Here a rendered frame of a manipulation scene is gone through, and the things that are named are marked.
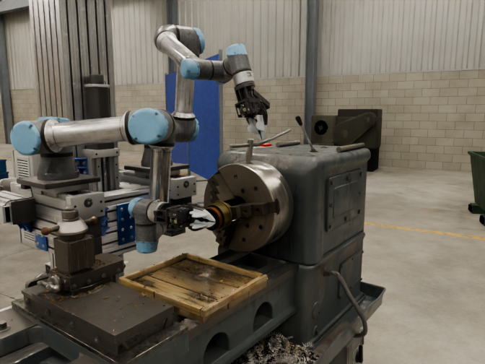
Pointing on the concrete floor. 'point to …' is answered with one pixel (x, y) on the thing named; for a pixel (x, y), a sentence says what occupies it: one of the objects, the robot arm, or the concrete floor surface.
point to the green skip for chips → (477, 159)
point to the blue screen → (197, 152)
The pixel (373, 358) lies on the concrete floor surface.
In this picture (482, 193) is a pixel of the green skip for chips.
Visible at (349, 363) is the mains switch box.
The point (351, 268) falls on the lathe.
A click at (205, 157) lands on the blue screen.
